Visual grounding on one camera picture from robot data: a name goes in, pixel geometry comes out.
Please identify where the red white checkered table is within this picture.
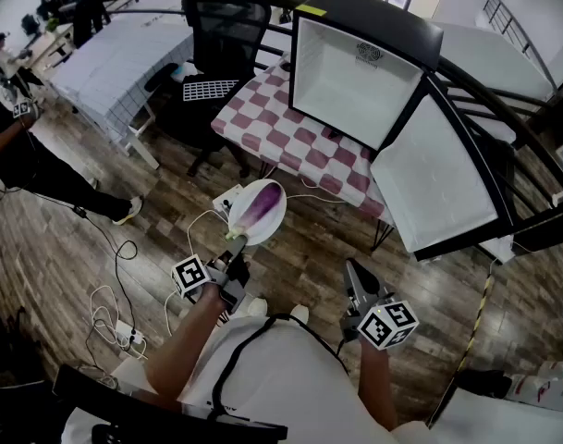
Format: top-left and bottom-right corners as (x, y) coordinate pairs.
(210, 53), (398, 253)

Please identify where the white cable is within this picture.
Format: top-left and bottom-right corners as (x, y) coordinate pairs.
(163, 193), (348, 338)
(88, 284), (149, 361)

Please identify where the person's right shoe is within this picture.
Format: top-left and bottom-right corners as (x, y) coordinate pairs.
(289, 303), (311, 327)

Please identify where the black neck strap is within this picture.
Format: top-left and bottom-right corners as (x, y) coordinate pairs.
(210, 312), (350, 421)

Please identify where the person's right forearm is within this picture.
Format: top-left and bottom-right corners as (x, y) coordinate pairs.
(357, 339), (398, 432)

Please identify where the white power strip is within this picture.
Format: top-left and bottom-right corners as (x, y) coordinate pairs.
(212, 183), (245, 217)
(114, 320), (146, 349)

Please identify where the black bag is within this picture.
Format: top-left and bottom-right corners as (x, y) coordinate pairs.
(455, 368), (514, 401)

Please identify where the grey stair railing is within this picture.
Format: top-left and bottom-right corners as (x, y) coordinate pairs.
(481, 0), (560, 91)

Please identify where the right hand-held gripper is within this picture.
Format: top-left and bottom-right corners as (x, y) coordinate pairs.
(339, 257), (421, 352)

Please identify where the person's shoe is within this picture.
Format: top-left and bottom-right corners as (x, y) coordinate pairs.
(289, 303), (311, 327)
(247, 297), (270, 319)

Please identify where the person's left forearm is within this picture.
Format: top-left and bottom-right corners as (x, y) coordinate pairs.
(144, 283), (230, 412)

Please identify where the yellow black striped tape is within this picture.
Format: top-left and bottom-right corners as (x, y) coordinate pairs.
(427, 273), (496, 427)

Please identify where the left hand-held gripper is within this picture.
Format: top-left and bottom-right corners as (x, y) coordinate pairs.
(171, 234), (252, 315)

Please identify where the black jacket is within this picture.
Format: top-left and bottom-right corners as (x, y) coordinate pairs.
(71, 0), (112, 49)

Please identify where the black cable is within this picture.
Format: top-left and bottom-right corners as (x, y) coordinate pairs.
(29, 191), (140, 338)

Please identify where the black office chair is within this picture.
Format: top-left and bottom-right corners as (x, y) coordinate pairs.
(144, 0), (274, 179)

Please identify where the white jug red label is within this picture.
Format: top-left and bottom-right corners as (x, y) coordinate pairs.
(507, 373), (563, 413)
(537, 361), (563, 382)

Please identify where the white gridded cloth table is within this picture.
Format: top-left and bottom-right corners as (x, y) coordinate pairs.
(48, 12), (195, 171)

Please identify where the white wire rack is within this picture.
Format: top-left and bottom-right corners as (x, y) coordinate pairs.
(182, 79), (241, 103)

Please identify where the person's left shoe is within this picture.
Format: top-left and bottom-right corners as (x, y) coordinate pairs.
(247, 297), (270, 319)

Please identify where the white mini fridge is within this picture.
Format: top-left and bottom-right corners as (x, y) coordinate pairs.
(288, 0), (516, 263)

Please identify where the black metal railing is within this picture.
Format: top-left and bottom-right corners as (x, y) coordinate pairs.
(95, 0), (563, 254)

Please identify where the black chest-mounted device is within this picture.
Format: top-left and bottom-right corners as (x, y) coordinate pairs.
(52, 363), (289, 444)

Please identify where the person's white shirt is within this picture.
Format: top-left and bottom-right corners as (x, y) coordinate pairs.
(60, 314), (442, 444)

